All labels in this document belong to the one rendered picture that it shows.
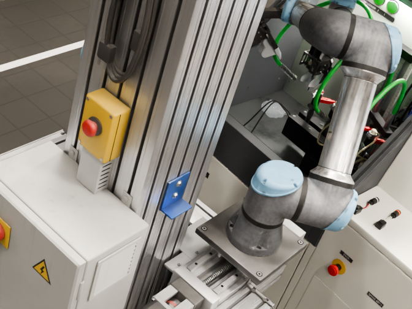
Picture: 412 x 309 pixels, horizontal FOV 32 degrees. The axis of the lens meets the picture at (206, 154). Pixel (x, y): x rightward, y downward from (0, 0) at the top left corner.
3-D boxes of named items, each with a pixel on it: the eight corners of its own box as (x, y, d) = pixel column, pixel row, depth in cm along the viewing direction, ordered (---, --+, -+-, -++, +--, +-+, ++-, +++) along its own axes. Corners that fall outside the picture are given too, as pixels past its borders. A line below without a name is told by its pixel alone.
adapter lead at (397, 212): (379, 230, 218) (382, 225, 216) (373, 225, 219) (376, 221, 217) (400, 216, 226) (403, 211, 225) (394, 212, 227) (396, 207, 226)
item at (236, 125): (184, 129, 264) (195, 94, 254) (193, 126, 267) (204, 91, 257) (306, 240, 235) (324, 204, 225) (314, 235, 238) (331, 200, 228)
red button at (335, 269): (322, 271, 228) (328, 260, 225) (330, 266, 230) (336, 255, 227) (334, 282, 225) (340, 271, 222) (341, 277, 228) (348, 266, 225)
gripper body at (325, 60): (297, 65, 238) (309, 34, 231) (313, 61, 244) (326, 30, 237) (314, 78, 235) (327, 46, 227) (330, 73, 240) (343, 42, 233)
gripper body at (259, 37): (246, 41, 239) (229, 12, 233) (269, 28, 238) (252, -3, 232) (252, 49, 232) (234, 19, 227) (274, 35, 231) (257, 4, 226)
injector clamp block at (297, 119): (274, 148, 263) (288, 114, 254) (292, 140, 269) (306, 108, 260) (344, 206, 247) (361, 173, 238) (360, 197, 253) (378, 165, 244)
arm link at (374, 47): (284, 216, 189) (343, 14, 186) (338, 231, 191) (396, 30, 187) (292, 224, 177) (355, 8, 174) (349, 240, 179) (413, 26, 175)
